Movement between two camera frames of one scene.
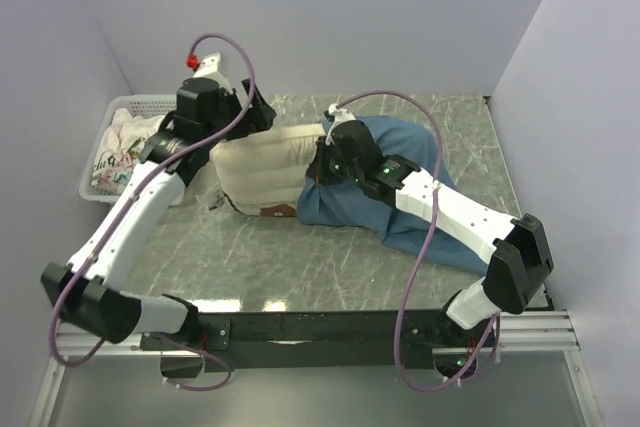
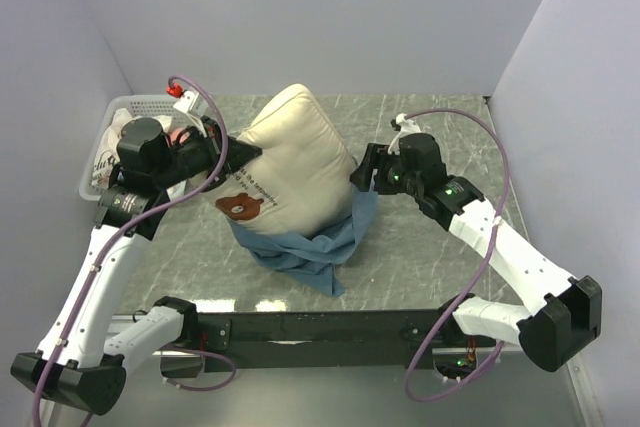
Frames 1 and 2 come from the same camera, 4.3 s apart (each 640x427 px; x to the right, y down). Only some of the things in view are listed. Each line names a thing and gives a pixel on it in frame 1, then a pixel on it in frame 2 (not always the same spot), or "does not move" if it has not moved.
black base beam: x=322 y=341 does not move
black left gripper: x=257 y=118 → x=240 y=154
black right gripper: x=317 y=171 → x=374 y=158
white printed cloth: x=120 y=150 does not move
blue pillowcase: x=349 y=205 → x=316 y=256
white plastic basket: x=141 y=106 does not move
